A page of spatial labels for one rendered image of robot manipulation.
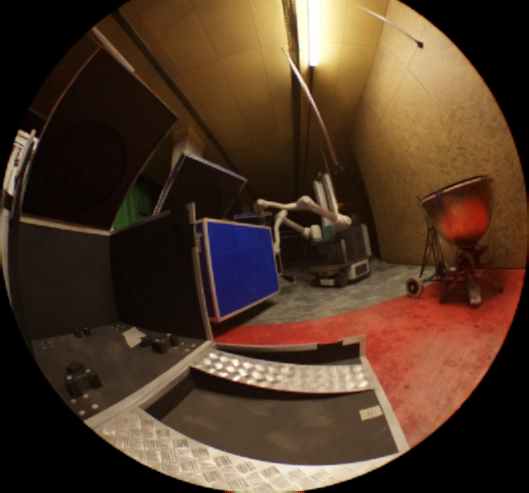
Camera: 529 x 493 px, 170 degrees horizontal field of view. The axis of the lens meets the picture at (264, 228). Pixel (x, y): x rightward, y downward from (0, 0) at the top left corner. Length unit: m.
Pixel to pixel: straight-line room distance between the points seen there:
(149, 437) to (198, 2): 3.09
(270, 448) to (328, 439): 0.17
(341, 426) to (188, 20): 3.29
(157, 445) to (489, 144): 2.59
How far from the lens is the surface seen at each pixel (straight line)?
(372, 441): 0.67
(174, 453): 0.59
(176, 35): 2.80
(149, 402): 0.76
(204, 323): 1.04
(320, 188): 3.10
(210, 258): 1.35
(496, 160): 2.12
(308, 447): 0.66
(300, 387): 0.77
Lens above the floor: 0.60
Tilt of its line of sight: 9 degrees up
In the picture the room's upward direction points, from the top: 9 degrees counter-clockwise
